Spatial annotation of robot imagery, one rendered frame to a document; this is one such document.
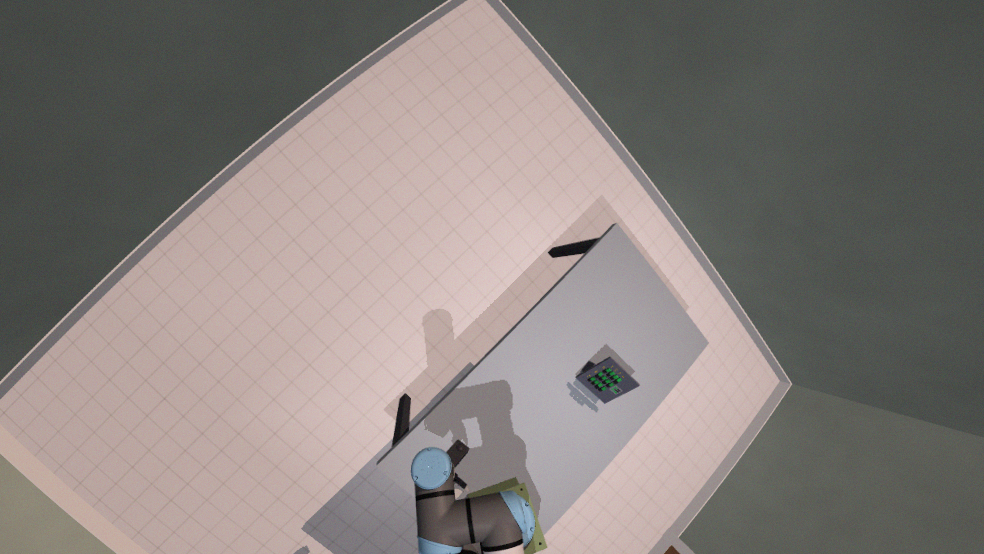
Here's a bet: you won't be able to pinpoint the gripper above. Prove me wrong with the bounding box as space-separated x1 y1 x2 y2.
454 473 469 499

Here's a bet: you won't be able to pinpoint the dark grey switch panel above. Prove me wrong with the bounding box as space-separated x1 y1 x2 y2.
576 356 640 404

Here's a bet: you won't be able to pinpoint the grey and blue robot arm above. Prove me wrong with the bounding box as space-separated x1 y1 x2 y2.
411 440 535 554

